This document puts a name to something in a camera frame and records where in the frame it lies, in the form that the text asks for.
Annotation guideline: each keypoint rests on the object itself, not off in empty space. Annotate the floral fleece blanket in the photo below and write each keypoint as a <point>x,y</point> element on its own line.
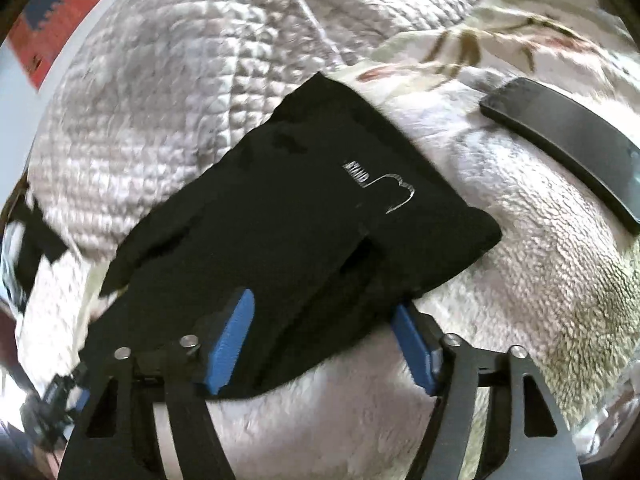
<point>564,279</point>

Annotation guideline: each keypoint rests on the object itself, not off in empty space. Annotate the quilted beige comforter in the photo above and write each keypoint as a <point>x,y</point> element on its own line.
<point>160,90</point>

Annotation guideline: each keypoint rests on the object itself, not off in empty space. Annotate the black pants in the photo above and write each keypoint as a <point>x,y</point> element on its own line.
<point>326,213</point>

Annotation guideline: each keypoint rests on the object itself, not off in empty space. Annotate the black smartphone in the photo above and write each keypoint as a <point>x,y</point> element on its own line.
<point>605,160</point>

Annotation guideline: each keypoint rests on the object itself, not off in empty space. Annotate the dark clothes pile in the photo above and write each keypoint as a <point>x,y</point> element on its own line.
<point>25,239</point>

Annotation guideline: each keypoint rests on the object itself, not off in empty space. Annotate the red patterned wall poster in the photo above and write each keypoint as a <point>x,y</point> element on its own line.
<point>41,31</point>

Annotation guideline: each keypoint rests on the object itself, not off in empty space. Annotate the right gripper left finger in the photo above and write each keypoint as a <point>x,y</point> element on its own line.
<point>158,398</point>

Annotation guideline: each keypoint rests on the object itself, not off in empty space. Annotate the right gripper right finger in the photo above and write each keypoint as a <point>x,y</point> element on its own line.
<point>525,437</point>

